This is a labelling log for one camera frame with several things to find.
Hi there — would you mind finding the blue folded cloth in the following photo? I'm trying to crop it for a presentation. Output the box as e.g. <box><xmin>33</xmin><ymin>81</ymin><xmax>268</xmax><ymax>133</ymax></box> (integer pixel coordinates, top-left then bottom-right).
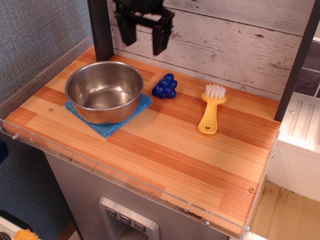
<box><xmin>64</xmin><ymin>93</ymin><xmax>153</xmax><ymax>139</ymax></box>

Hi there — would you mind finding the white toy sink unit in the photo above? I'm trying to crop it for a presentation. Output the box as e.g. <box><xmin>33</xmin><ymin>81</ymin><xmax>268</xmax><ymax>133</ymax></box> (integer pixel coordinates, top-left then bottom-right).
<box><xmin>266</xmin><ymin>92</ymin><xmax>320</xmax><ymax>201</ymax></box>

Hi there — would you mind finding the clear acrylic table guard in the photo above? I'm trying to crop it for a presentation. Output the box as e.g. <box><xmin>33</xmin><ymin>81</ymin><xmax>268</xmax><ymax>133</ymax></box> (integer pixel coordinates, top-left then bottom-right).
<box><xmin>3</xmin><ymin>114</ymin><xmax>280</xmax><ymax>239</ymax></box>

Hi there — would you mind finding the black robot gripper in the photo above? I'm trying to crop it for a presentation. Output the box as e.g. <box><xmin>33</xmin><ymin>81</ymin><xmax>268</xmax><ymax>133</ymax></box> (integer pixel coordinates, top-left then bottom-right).
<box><xmin>113</xmin><ymin>0</ymin><xmax>175</xmax><ymax>56</ymax></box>

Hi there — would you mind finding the dark vertical post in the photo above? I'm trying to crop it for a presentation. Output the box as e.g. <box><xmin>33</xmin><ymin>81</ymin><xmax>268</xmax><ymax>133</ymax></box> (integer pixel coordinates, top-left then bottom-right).
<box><xmin>274</xmin><ymin>0</ymin><xmax>320</xmax><ymax>122</ymax></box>
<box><xmin>87</xmin><ymin>0</ymin><xmax>114</xmax><ymax>62</ymax></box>

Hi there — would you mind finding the dark vertical post left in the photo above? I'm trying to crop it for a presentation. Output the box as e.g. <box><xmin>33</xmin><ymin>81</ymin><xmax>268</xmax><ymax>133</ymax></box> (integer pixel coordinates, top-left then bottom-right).
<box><xmin>87</xmin><ymin>0</ymin><xmax>114</xmax><ymax>62</ymax></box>

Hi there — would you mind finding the stainless steel bowl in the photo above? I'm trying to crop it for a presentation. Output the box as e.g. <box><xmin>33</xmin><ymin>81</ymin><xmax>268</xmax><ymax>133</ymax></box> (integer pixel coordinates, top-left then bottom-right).
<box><xmin>65</xmin><ymin>61</ymin><xmax>144</xmax><ymax>126</ymax></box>

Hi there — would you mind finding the yellow object bottom left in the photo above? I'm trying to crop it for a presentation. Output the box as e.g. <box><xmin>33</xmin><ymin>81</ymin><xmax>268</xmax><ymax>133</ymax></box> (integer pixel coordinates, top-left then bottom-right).
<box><xmin>13</xmin><ymin>229</ymin><xmax>39</xmax><ymax>240</ymax></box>

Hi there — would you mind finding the dark vertical post right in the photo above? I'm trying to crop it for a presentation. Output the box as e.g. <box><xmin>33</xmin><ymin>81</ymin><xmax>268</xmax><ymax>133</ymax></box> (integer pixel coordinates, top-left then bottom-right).
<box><xmin>274</xmin><ymin>0</ymin><xmax>320</xmax><ymax>122</ymax></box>

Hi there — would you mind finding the grey toy fridge cabinet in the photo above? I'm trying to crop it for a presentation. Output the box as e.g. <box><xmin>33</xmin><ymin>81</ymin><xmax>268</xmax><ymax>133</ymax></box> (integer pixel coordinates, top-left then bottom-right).
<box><xmin>45</xmin><ymin>153</ymin><xmax>228</xmax><ymax>240</ymax></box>

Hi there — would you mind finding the blue plastic grape bunch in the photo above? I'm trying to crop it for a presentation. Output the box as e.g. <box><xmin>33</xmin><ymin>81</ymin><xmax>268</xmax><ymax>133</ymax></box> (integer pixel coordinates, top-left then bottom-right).
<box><xmin>152</xmin><ymin>73</ymin><xmax>178</xmax><ymax>99</ymax></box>

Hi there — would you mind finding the yellow scrub brush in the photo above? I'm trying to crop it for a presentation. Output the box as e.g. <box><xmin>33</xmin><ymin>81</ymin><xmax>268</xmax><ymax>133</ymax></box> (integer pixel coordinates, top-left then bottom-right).
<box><xmin>198</xmin><ymin>84</ymin><xmax>227</xmax><ymax>134</ymax></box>

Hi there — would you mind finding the silver ice dispenser panel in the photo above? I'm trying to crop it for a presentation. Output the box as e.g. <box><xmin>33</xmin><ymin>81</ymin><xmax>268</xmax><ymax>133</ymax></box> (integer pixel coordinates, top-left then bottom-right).
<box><xmin>99</xmin><ymin>196</ymin><xmax>160</xmax><ymax>240</ymax></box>

